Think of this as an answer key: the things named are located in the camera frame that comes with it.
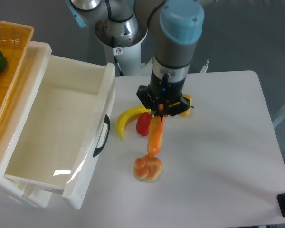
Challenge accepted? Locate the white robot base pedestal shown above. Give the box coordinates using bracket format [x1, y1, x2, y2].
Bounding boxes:
[95, 15, 151, 77]

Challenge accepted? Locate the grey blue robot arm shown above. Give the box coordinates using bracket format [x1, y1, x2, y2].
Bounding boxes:
[67, 0, 210, 117]

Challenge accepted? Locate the red bell pepper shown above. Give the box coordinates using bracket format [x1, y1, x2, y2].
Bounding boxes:
[136, 112, 153, 136]

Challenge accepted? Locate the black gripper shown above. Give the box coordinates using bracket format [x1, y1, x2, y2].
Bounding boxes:
[136, 70, 191, 120]

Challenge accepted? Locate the black cable on pedestal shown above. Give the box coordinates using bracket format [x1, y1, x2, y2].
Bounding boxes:
[111, 35, 125, 77]

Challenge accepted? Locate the long orange bread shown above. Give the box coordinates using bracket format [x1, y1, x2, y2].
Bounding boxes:
[147, 116, 164, 157]

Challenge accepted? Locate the black drawer handle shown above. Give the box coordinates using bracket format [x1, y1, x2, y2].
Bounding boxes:
[93, 114, 111, 157]

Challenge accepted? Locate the yellow bell pepper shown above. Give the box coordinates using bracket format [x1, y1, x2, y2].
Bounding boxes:
[179, 94, 192, 117]

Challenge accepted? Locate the orange woven basket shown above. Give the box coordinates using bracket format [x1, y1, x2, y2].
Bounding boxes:
[0, 21, 34, 123]

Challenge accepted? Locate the white open upper drawer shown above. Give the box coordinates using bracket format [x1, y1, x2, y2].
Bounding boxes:
[4, 55, 116, 211]

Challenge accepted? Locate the round knotted bread roll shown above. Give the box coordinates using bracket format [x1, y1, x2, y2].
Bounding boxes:
[133, 155, 163, 182]

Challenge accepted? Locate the white drawer cabinet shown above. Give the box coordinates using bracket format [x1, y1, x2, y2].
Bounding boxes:
[0, 41, 52, 208]

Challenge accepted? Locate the yellow banana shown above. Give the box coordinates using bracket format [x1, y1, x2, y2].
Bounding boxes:
[115, 105, 151, 140]

